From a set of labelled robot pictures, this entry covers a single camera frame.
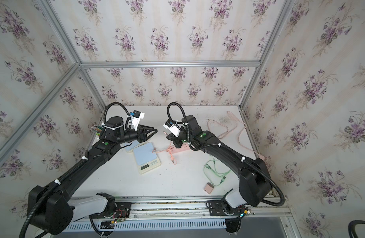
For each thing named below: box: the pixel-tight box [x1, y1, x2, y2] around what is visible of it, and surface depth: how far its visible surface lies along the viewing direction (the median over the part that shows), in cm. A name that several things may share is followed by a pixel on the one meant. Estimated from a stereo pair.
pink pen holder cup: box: [94, 125, 104, 137], surface depth 92 cm
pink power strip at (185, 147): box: [169, 142, 192, 154], surface depth 95 cm
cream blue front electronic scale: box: [132, 141, 162, 175], surface depth 90 cm
